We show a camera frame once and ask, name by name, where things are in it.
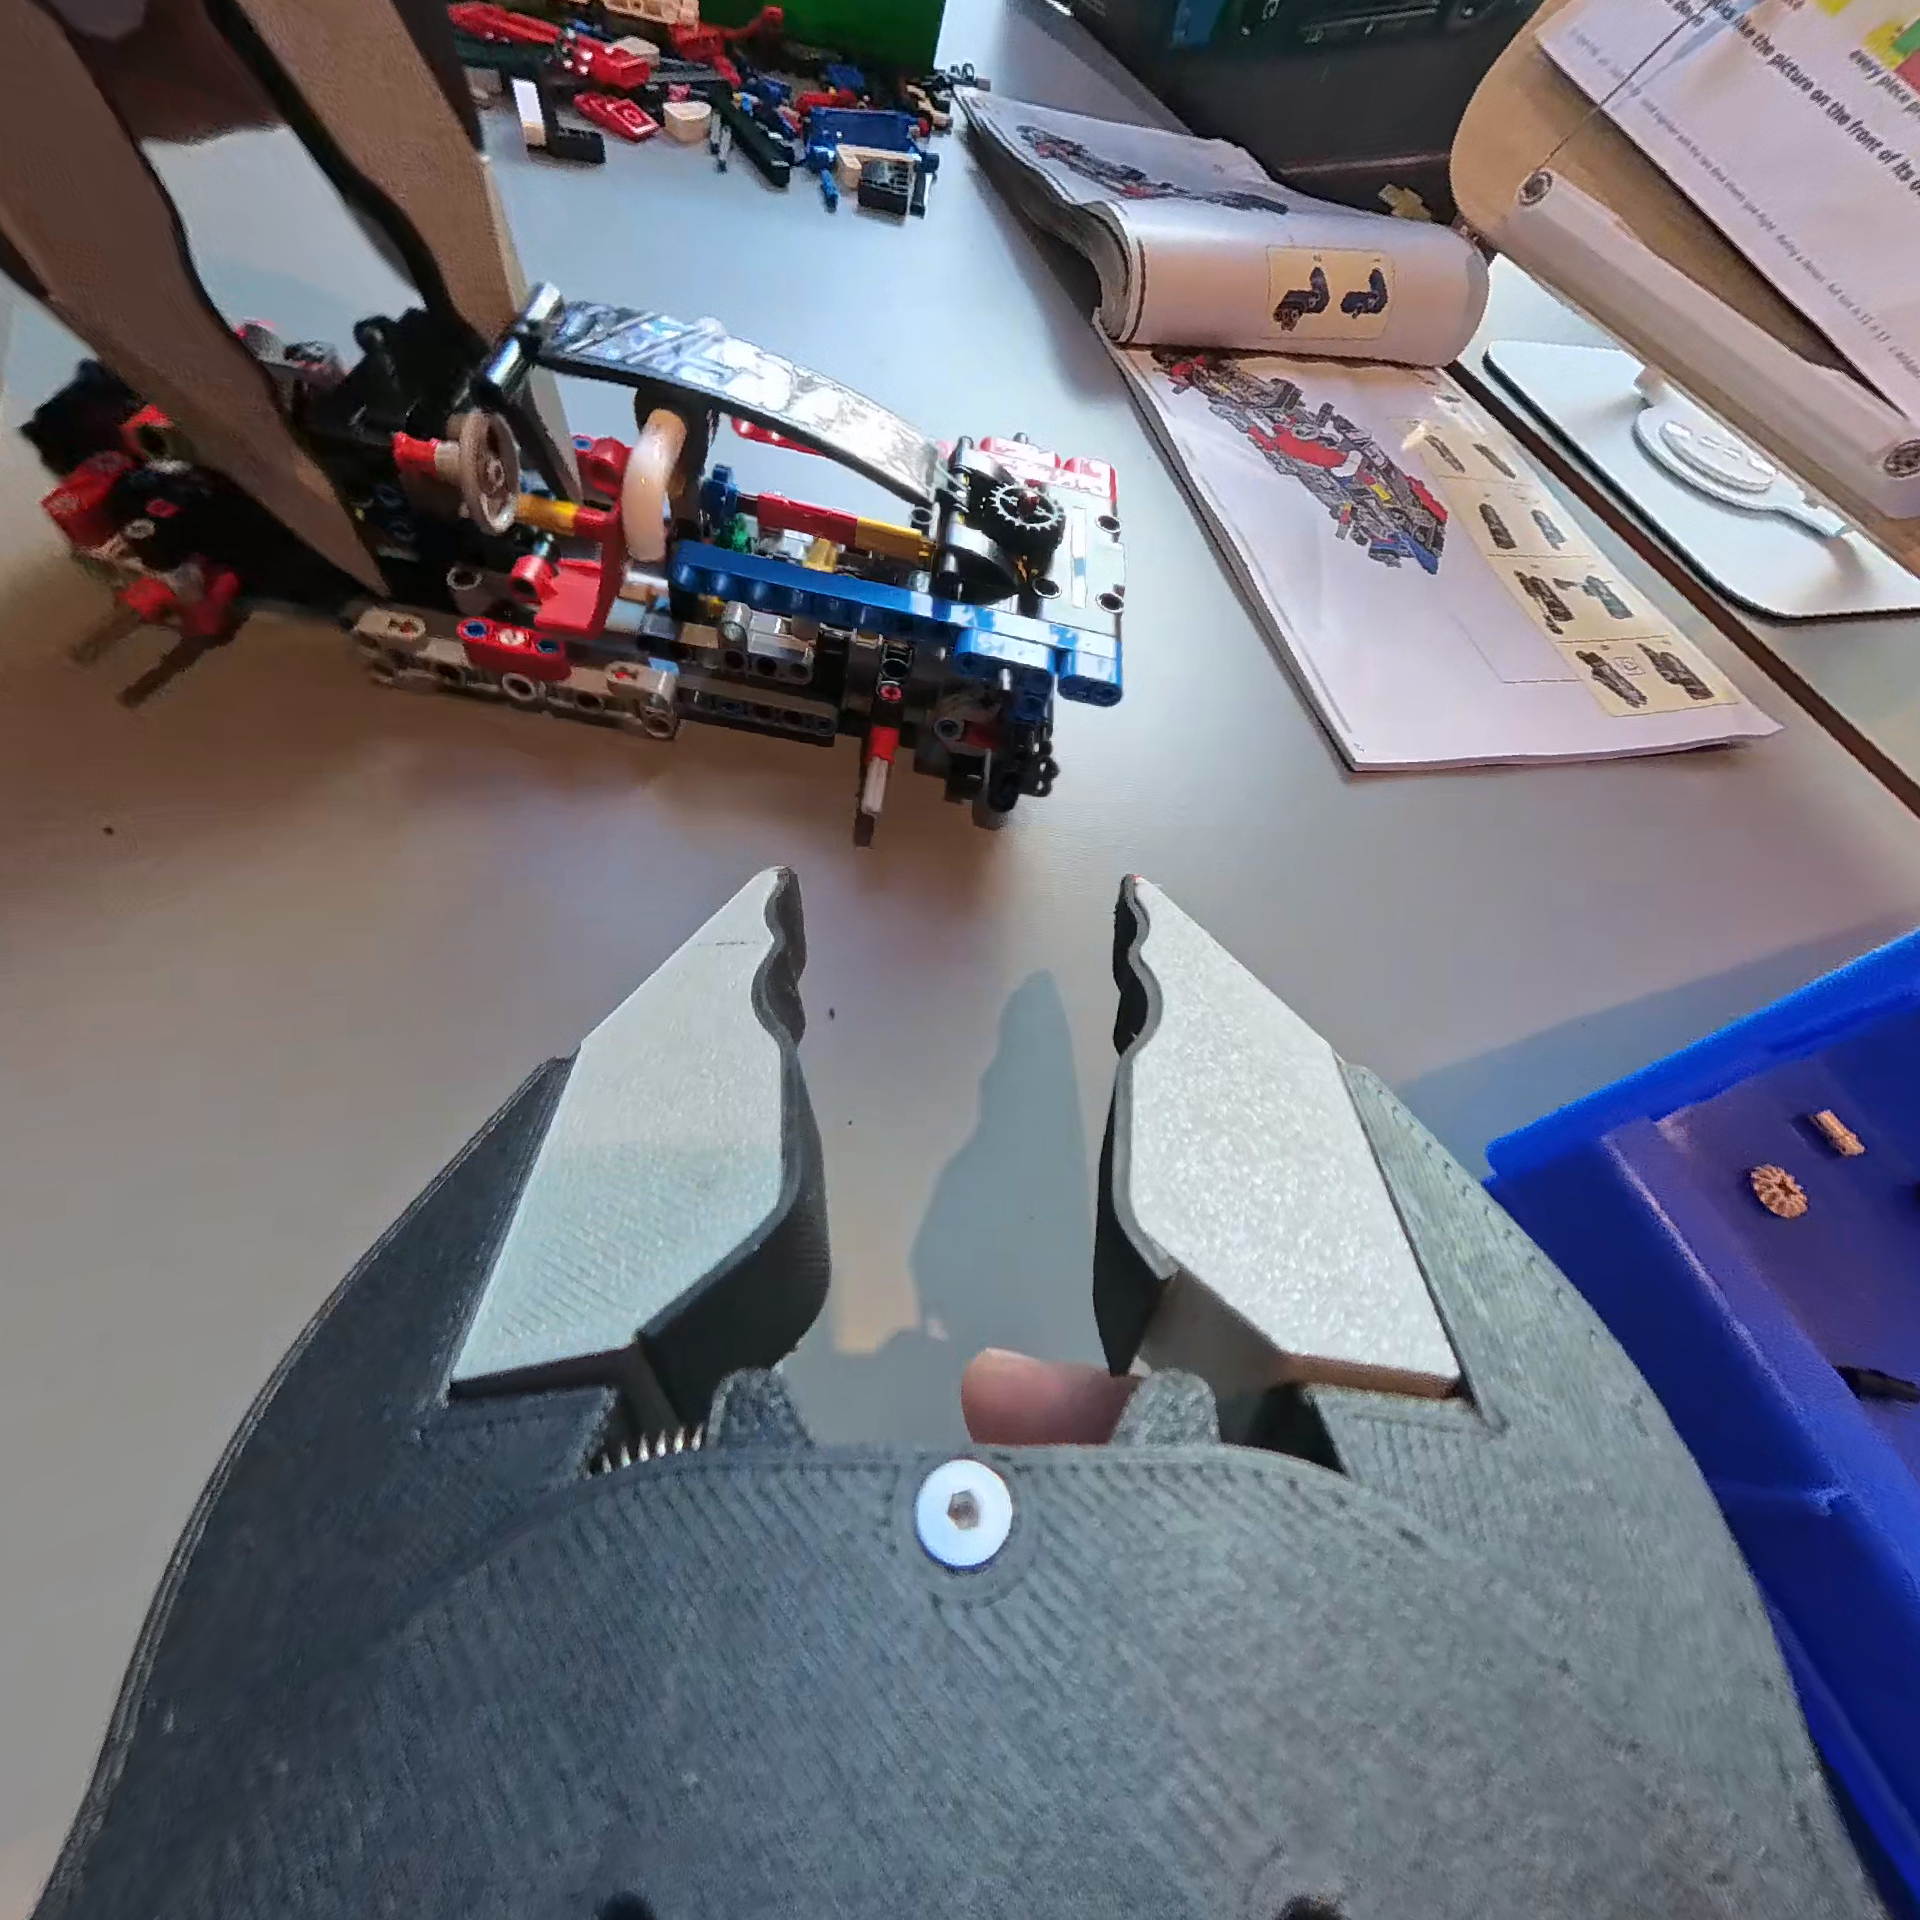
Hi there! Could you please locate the printed instruction sheet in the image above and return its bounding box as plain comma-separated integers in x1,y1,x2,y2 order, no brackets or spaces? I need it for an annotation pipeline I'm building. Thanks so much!
1538,0,1920,391

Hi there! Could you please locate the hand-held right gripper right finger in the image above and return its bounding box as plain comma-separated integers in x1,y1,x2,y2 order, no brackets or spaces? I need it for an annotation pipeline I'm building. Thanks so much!
1089,875,1463,1405

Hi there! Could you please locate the toy brick car chassis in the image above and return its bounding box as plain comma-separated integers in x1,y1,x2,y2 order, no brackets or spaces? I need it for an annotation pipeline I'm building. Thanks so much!
23,283,1128,849

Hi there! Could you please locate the blue plastic bin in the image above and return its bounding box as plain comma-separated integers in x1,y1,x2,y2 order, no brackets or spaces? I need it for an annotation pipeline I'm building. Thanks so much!
1485,932,1920,1920

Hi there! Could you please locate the toy building instruction booklet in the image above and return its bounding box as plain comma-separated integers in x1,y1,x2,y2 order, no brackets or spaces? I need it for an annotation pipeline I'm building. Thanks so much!
953,81,1783,775

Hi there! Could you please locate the pile of loose bricks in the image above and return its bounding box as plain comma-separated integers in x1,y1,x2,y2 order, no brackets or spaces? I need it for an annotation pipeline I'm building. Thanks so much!
451,0,991,221

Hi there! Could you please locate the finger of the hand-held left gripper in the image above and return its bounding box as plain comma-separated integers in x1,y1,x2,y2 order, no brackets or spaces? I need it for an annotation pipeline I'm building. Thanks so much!
0,0,391,602
226,0,580,502

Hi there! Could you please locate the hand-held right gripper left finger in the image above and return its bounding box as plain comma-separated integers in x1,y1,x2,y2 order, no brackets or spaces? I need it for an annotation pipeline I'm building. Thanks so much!
451,865,833,1420

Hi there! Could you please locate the wooden document stand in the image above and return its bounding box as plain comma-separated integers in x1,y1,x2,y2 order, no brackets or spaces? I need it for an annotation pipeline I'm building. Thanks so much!
1446,0,1920,619

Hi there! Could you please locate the person's right hand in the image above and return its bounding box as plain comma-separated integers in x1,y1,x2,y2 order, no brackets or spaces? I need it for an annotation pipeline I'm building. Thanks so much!
961,1349,1141,1450

